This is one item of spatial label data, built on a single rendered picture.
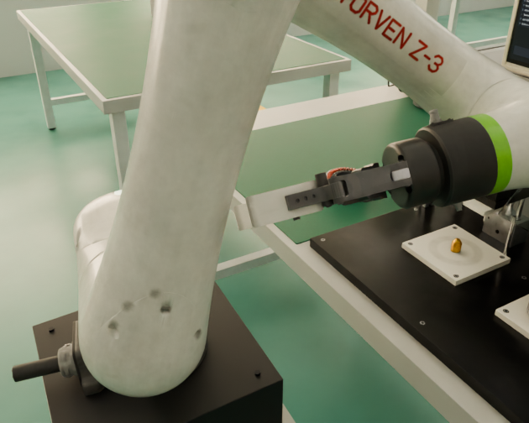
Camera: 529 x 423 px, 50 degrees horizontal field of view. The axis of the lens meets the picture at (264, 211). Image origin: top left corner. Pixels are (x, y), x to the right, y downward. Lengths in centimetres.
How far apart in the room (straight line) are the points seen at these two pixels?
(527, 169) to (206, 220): 36
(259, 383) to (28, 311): 168
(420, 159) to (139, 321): 33
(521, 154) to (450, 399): 44
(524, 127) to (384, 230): 64
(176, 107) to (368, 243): 82
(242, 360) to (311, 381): 115
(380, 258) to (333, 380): 87
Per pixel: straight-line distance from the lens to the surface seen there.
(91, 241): 67
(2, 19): 523
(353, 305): 108
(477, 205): 118
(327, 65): 252
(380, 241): 122
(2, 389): 211
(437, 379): 97
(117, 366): 56
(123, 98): 215
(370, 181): 55
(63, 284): 247
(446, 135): 64
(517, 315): 108
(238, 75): 44
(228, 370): 81
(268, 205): 53
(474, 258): 120
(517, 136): 66
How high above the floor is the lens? 143
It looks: 30 degrees down
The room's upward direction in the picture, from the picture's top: straight up
